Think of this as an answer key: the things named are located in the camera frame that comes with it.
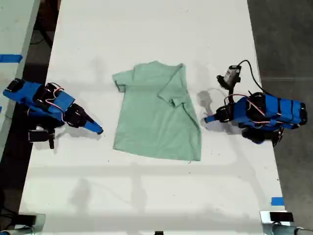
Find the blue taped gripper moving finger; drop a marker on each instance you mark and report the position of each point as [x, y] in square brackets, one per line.
[90, 128]
[211, 121]

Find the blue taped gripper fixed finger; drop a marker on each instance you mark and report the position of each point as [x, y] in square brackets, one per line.
[94, 123]
[210, 118]

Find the pale green T-shirt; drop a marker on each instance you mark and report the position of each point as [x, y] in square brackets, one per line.
[154, 115]

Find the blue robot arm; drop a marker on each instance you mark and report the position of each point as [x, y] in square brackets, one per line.
[276, 110]
[27, 94]

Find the long blue tape strip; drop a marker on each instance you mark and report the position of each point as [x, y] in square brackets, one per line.
[9, 58]

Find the short blue tape strip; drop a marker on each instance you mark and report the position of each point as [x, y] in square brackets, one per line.
[277, 201]

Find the white side table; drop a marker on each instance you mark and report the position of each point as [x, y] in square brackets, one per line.
[12, 29]

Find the small black box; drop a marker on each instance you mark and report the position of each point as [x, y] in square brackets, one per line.
[281, 216]
[27, 219]

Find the small black edge clip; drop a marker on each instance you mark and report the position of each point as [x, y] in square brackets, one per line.
[159, 233]

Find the grey pipe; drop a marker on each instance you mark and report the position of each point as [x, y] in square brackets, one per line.
[17, 231]
[288, 230]

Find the black camera stalk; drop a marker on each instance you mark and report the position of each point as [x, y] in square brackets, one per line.
[232, 89]

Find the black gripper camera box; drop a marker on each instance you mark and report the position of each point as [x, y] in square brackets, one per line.
[231, 74]
[38, 135]

